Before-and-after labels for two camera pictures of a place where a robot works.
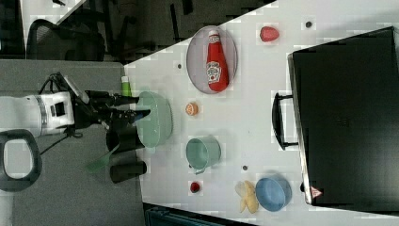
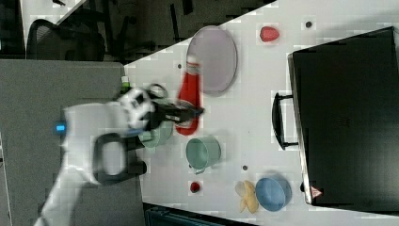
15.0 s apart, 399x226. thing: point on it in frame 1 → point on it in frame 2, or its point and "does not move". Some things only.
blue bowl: x=274 y=194 does not move
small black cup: x=123 y=171 does not move
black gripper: x=99 y=107 → x=162 y=111
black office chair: x=79 y=37 does not move
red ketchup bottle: x=216 y=65 → x=189 y=100
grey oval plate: x=197 y=56 does not move
